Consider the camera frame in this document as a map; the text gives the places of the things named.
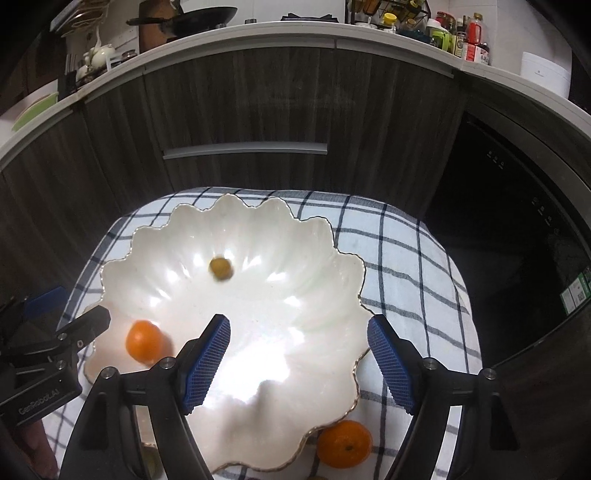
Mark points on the black dishwasher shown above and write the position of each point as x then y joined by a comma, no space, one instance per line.
508,230

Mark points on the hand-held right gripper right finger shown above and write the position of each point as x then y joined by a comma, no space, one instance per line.
392,364

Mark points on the black stove grate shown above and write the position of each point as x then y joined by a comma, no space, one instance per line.
314,17

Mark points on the white kitchen countertop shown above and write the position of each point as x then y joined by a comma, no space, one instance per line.
258,41

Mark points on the white rice cooker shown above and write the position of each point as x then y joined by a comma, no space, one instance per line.
547,74

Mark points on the white scalloped bowl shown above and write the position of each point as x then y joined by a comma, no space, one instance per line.
277,323

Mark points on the green mug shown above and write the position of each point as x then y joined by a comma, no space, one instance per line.
441,37

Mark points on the dark wood kitchen cabinets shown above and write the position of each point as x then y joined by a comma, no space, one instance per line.
277,101

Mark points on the checked tablecloth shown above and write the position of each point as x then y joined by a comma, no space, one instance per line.
406,258

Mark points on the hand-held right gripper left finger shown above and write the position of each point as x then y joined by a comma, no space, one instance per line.
207,364

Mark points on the red and white carton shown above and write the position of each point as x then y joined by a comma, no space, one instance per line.
478,53

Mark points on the brown glass jar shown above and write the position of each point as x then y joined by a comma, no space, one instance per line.
129,56

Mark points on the teal dish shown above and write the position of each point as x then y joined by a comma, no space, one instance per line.
413,33

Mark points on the black wok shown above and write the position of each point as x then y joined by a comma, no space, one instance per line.
203,18

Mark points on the brown longan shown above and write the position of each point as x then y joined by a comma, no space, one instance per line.
220,268

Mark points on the dark sauce bottle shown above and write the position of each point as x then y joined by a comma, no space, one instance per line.
460,39

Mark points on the red sauce bottle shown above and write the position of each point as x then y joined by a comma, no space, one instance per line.
475,27

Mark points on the yellow lid jar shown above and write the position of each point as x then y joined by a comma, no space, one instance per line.
390,21

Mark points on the black knife block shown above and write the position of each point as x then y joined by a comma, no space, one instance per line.
69,69

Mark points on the black spice rack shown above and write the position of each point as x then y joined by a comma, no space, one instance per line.
415,14

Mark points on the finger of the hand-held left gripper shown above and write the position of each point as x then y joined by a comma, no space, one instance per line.
46,297
92,323

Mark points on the mandarin orange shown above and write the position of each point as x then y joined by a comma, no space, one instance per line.
344,445
143,341

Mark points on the wooden cutting board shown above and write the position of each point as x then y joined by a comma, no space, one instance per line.
152,27

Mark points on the red jar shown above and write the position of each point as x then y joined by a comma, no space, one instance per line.
445,21

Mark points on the wooden wall rack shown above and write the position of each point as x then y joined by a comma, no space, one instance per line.
87,14

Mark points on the white teapot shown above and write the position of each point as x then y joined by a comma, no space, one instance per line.
101,55

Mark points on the person's left hand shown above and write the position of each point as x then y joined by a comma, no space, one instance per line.
37,452

